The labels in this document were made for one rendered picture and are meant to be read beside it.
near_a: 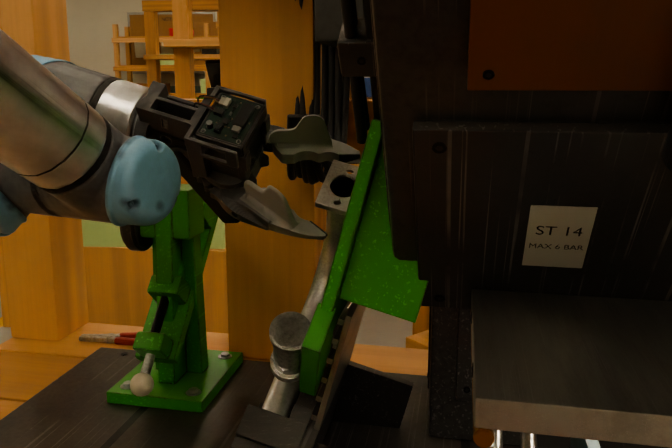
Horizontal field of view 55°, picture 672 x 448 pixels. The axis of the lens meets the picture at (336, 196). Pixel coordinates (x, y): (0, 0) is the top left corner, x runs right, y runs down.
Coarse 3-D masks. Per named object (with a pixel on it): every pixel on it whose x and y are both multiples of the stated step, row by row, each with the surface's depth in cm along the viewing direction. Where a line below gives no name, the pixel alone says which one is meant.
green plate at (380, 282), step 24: (360, 168) 52; (384, 168) 53; (360, 192) 53; (384, 192) 53; (360, 216) 54; (384, 216) 54; (360, 240) 55; (384, 240) 54; (336, 264) 54; (360, 264) 55; (384, 264) 55; (408, 264) 54; (336, 288) 54; (360, 288) 55; (384, 288) 55; (408, 288) 54; (336, 312) 58; (384, 312) 55; (408, 312) 55
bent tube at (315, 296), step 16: (336, 160) 64; (336, 176) 63; (352, 176) 63; (320, 192) 62; (336, 192) 65; (336, 208) 61; (336, 224) 65; (336, 240) 68; (320, 256) 71; (320, 272) 70; (320, 288) 70; (304, 304) 70; (272, 384) 64; (288, 384) 64; (272, 400) 63; (288, 400) 63; (288, 416) 62
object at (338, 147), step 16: (304, 128) 64; (320, 128) 64; (272, 144) 66; (288, 144) 66; (304, 144) 66; (320, 144) 66; (336, 144) 66; (288, 160) 66; (320, 160) 66; (352, 160) 66
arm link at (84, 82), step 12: (48, 60) 65; (60, 60) 66; (60, 72) 64; (72, 72) 64; (84, 72) 64; (96, 72) 65; (72, 84) 63; (84, 84) 63; (96, 84) 63; (108, 84) 63; (84, 96) 62; (96, 96) 62
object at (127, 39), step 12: (204, 24) 978; (120, 36) 997; (132, 36) 995; (144, 36) 993; (168, 36) 988; (204, 36) 981; (216, 36) 980; (168, 60) 999; (204, 60) 996; (120, 72) 1011; (132, 72) 1055; (144, 84) 1013; (168, 84) 1036; (204, 84) 998
